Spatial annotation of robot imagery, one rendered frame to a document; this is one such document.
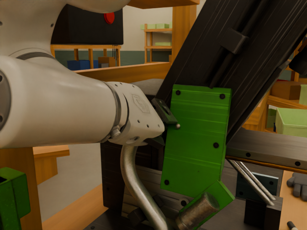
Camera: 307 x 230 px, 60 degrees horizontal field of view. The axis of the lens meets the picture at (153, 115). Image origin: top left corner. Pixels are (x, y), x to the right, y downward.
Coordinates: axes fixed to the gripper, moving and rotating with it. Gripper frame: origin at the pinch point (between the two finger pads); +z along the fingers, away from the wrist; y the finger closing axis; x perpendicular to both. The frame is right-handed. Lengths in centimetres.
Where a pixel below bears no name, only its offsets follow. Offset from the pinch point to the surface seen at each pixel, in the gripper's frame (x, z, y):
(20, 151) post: 24.8, -9.7, 9.6
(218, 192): -1.3, 2.6, -17.6
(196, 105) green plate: -7.2, 2.8, -2.5
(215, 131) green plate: -7.4, 2.8, -8.5
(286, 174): -6, 63, -27
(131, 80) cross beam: 16, 41, 32
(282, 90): -39, 326, 32
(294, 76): -64, 361, 42
